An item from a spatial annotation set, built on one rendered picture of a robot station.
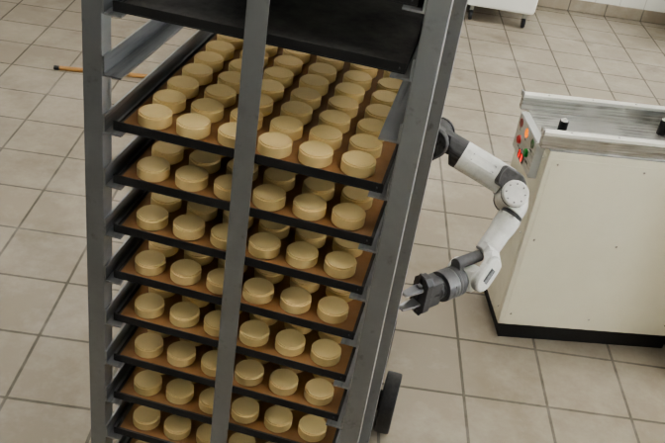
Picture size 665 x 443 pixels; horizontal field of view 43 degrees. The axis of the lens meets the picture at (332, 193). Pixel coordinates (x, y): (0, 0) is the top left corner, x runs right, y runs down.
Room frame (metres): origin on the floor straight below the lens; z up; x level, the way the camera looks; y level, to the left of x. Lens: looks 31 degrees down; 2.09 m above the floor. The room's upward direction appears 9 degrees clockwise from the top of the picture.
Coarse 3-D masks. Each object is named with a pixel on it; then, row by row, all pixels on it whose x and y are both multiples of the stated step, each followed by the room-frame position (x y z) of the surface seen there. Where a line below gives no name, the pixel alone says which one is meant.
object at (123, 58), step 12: (144, 24) 1.20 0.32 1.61; (156, 24) 1.24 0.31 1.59; (168, 24) 1.28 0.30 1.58; (132, 36) 1.15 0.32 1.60; (144, 36) 1.19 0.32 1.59; (156, 36) 1.22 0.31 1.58; (168, 36) 1.23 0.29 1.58; (120, 48) 1.11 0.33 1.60; (132, 48) 1.15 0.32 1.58; (144, 48) 1.17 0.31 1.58; (156, 48) 1.18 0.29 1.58; (108, 60) 1.07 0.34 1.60; (120, 60) 1.11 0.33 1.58; (132, 60) 1.12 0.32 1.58; (108, 72) 1.07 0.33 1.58; (120, 72) 1.07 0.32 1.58
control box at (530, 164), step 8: (528, 112) 2.83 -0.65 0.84; (520, 120) 2.81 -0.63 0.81; (528, 120) 2.76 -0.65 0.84; (520, 128) 2.79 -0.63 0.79; (528, 128) 2.70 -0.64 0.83; (536, 128) 2.70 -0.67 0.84; (528, 136) 2.68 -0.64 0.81; (536, 136) 2.63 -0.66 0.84; (520, 144) 2.74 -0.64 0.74; (528, 144) 2.66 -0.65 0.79; (536, 144) 2.59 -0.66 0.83; (520, 152) 2.71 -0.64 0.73; (528, 152) 2.64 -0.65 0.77; (536, 152) 2.59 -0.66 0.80; (528, 160) 2.62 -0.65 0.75; (536, 160) 2.59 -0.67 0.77; (528, 168) 2.60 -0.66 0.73; (536, 168) 2.59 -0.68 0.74; (528, 176) 2.59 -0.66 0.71
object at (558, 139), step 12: (552, 132) 2.56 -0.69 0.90; (564, 132) 2.57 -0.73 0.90; (576, 132) 2.59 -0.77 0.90; (540, 144) 2.55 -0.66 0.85; (552, 144) 2.55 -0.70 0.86; (564, 144) 2.56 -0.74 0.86; (576, 144) 2.56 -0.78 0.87; (588, 144) 2.57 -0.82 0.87; (600, 144) 2.57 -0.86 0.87; (612, 144) 2.58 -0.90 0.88; (624, 144) 2.58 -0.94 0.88; (636, 144) 2.59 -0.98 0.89; (648, 144) 2.59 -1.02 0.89; (660, 144) 2.60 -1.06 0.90; (636, 156) 2.59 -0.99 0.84; (648, 156) 2.59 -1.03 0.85; (660, 156) 2.60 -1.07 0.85
